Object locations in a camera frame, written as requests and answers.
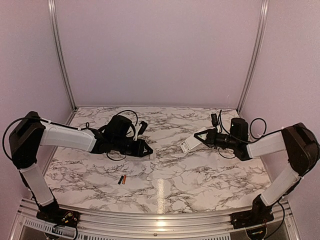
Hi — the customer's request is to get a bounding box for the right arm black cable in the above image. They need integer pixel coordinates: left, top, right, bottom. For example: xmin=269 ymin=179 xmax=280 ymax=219
xmin=216 ymin=109 xmax=270 ymax=160

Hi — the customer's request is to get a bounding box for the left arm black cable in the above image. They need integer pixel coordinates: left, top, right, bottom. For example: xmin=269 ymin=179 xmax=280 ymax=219
xmin=2 ymin=109 xmax=140 ymax=161

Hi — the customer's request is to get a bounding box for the aluminium frame post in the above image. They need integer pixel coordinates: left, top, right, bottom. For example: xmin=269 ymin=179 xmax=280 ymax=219
xmin=236 ymin=0 xmax=270 ymax=115
xmin=47 ymin=0 xmax=78 ymax=112

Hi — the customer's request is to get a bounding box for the white remote control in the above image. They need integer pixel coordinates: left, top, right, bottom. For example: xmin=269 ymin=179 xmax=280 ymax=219
xmin=179 ymin=127 xmax=207 ymax=154

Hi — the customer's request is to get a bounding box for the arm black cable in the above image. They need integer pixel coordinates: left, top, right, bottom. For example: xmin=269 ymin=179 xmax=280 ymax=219
xmin=2 ymin=109 xmax=140 ymax=161
xmin=216 ymin=109 xmax=270 ymax=160

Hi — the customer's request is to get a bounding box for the white battery cover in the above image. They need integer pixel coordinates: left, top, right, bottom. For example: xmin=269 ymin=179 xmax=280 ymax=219
xmin=148 ymin=152 xmax=157 ymax=161

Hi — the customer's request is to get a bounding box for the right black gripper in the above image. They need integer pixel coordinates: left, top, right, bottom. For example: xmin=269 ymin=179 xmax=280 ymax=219
xmin=194 ymin=128 xmax=239 ymax=150

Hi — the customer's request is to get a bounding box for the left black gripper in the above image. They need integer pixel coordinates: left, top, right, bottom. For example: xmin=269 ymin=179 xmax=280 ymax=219
xmin=112 ymin=135 xmax=154 ymax=157

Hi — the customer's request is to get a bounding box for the right aluminium frame post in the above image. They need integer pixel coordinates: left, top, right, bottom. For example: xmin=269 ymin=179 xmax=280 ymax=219
xmin=236 ymin=0 xmax=270 ymax=115

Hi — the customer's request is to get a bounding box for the left aluminium frame post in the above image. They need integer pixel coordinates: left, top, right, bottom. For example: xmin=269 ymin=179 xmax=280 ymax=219
xmin=47 ymin=0 xmax=78 ymax=112

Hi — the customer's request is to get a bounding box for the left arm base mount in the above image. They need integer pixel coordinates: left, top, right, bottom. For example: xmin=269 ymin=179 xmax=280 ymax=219
xmin=36 ymin=208 xmax=80 ymax=228

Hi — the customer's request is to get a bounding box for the black AAA battery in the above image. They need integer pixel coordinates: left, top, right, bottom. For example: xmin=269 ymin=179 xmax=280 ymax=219
xmin=117 ymin=175 xmax=124 ymax=185

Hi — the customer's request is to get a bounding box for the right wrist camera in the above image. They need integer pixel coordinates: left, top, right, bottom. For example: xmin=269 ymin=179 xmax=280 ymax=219
xmin=210 ymin=113 xmax=219 ymax=128

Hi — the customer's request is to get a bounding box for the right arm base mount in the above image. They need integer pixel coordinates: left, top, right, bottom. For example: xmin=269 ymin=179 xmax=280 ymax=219
xmin=230 ymin=210 xmax=274 ymax=229

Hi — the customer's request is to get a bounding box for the front aluminium rail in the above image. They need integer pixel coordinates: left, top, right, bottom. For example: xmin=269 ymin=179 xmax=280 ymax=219
xmin=8 ymin=199 xmax=301 ymax=240

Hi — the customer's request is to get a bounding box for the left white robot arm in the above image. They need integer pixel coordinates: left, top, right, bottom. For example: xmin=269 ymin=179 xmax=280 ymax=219
xmin=6 ymin=111 xmax=153 ymax=223

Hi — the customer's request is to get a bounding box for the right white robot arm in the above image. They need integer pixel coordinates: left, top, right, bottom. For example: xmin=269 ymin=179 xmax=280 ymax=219
xmin=193 ymin=114 xmax=320 ymax=224

